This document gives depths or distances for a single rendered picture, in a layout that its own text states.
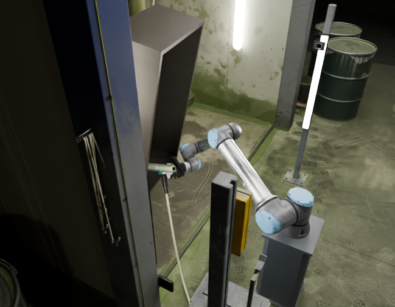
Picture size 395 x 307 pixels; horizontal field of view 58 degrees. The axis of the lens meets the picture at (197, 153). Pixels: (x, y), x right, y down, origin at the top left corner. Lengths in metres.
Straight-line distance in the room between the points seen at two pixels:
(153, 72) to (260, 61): 2.29
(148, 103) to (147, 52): 0.31
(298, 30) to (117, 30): 2.87
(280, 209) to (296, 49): 2.28
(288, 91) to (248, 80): 0.48
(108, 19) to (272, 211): 1.31
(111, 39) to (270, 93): 3.18
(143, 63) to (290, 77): 2.36
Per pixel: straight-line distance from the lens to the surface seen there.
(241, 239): 1.19
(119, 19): 1.22
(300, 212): 2.09
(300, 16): 3.86
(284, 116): 4.28
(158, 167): 2.52
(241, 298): 1.76
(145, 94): 2.07
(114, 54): 1.22
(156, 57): 1.94
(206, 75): 4.47
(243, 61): 4.19
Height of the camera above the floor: 2.29
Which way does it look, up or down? 36 degrees down
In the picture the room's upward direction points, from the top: straight up
